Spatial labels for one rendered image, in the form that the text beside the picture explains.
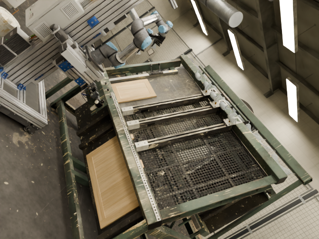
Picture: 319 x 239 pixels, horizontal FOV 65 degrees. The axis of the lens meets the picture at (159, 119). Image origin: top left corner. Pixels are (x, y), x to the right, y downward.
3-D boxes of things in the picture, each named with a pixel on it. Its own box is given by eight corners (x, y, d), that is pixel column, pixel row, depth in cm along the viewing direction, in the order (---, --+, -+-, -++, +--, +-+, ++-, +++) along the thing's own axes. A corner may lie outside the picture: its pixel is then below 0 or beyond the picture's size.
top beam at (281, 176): (179, 60, 376) (180, 55, 369) (185, 60, 379) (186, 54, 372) (275, 185, 230) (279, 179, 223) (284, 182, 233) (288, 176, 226)
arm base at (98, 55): (91, 57, 240) (100, 51, 239) (89, 49, 250) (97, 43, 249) (101, 67, 252) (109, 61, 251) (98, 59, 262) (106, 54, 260)
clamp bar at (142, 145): (134, 146, 251) (134, 129, 234) (235, 123, 286) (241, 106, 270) (136, 153, 244) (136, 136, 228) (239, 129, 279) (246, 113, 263)
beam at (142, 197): (96, 75, 343) (95, 68, 336) (105, 74, 347) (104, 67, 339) (147, 231, 197) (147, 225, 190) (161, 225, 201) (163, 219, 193)
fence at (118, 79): (108, 81, 326) (108, 78, 323) (176, 71, 354) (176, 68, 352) (109, 83, 323) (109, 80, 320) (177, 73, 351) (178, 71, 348)
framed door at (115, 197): (87, 156, 295) (85, 155, 294) (125, 131, 289) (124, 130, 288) (102, 229, 236) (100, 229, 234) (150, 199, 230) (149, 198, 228)
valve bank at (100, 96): (77, 83, 312) (92, 72, 309) (84, 89, 322) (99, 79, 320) (83, 108, 279) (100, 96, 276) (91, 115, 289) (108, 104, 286)
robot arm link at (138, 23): (123, 25, 219) (151, 15, 255) (130, 36, 221) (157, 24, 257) (131, 17, 211) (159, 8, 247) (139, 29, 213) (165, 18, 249)
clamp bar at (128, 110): (120, 111, 286) (120, 94, 269) (212, 94, 321) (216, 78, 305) (123, 117, 279) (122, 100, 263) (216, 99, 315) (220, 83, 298)
